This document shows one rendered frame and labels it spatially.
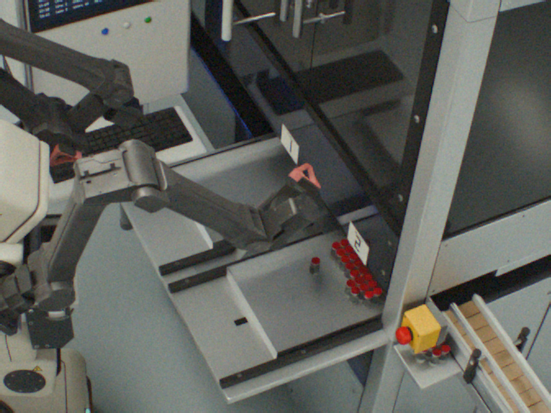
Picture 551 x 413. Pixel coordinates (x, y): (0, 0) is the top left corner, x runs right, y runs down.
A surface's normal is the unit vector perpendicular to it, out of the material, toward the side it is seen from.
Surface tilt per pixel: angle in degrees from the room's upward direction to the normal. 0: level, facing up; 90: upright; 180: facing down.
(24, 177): 42
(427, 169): 90
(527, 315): 90
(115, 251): 0
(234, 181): 0
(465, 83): 90
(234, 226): 97
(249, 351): 0
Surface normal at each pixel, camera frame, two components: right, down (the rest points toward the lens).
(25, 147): 0.71, -0.53
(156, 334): 0.06, -0.67
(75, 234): 0.24, 0.86
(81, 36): 0.44, 0.69
